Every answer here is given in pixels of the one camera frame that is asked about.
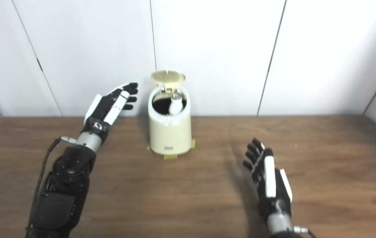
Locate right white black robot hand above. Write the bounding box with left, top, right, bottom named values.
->
left=243, top=138, right=293, bottom=221

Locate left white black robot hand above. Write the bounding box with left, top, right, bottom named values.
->
left=83, top=83, right=139, bottom=138

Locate cream-colored plastic bin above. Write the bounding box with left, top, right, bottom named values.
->
left=148, top=69, right=192, bottom=155

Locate small white plastic bottle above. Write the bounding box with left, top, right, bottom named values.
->
left=169, top=93, right=183, bottom=115

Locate cream round bin lid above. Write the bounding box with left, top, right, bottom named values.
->
left=151, top=69, right=186, bottom=88

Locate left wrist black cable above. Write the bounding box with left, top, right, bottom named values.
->
left=25, top=136, right=77, bottom=238

